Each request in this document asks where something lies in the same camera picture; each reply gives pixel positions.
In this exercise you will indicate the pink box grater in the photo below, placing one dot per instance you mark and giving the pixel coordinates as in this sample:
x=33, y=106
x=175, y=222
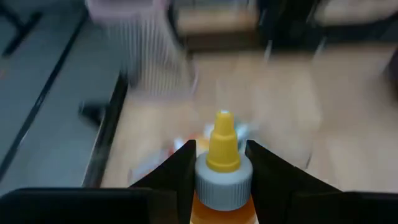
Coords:
x=149, y=56

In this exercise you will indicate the clear plastic container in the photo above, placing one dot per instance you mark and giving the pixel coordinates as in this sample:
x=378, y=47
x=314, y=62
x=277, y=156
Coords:
x=267, y=118

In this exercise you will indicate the black metal table frame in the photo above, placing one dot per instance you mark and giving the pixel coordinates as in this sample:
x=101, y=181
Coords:
x=105, y=133

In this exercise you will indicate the yellow-tipped food colouring bottle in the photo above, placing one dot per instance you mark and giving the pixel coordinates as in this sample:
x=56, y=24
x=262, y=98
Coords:
x=224, y=186

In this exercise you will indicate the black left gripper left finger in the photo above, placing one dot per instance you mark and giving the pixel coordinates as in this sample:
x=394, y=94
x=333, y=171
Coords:
x=174, y=180

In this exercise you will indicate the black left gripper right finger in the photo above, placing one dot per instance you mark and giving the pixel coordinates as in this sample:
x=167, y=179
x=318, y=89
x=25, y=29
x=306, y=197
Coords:
x=273, y=183

